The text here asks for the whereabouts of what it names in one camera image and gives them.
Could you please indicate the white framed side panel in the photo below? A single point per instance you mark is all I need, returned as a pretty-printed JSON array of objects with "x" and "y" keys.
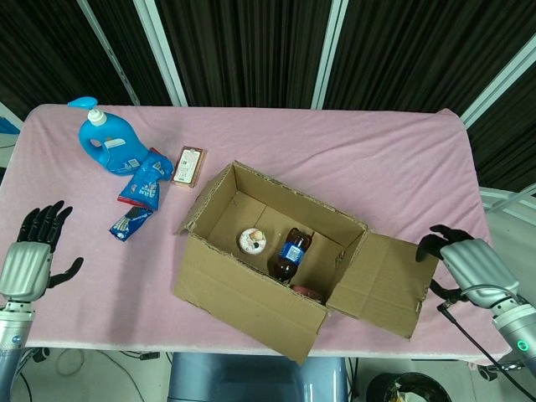
[{"x": 8, "y": 125}]

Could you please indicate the white frame post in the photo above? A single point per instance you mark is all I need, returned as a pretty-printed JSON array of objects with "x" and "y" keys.
[
  {"x": 163, "y": 54},
  {"x": 328, "y": 54},
  {"x": 494, "y": 88}
]

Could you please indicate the small brown flat packet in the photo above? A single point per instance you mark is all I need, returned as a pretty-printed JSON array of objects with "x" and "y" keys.
[{"x": 188, "y": 165}]

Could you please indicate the black waste bin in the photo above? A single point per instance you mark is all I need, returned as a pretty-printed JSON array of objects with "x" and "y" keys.
[{"x": 406, "y": 387}]

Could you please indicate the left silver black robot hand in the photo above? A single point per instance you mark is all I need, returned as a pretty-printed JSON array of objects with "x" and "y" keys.
[{"x": 25, "y": 268}]

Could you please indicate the crumpled blue snack bag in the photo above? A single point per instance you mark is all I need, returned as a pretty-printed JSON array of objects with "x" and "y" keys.
[{"x": 144, "y": 184}]

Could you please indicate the black pleated curtain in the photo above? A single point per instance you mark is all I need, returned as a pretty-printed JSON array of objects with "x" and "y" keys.
[{"x": 251, "y": 42}]

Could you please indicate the white metal frame bar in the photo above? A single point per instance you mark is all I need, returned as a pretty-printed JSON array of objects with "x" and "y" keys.
[{"x": 502, "y": 199}]

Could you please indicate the grey-blue robot torso base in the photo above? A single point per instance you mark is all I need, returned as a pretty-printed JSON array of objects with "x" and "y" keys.
[{"x": 234, "y": 377}]

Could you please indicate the pink tablecloth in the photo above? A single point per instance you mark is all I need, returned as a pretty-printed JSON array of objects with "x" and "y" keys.
[{"x": 377, "y": 167}]

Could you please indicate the blue sandwich cookie packet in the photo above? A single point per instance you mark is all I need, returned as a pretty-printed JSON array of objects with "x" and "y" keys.
[{"x": 127, "y": 222}]

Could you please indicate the thin grey frame rail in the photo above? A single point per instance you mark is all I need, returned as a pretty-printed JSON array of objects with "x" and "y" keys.
[{"x": 109, "y": 50}]

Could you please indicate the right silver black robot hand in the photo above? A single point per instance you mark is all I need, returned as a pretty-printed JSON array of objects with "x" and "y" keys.
[{"x": 481, "y": 272}]

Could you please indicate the cola bottle with blue label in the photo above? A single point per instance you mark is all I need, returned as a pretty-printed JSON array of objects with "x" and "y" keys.
[{"x": 289, "y": 251}]

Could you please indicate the pink object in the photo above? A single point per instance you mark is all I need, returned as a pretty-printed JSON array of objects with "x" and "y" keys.
[{"x": 305, "y": 291}]

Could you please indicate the brown cardboard shipping box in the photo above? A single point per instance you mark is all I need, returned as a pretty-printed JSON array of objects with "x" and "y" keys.
[{"x": 243, "y": 301}]

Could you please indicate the blue detergent pump bottle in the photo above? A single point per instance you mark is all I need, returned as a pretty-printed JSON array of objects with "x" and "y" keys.
[{"x": 94, "y": 134}]

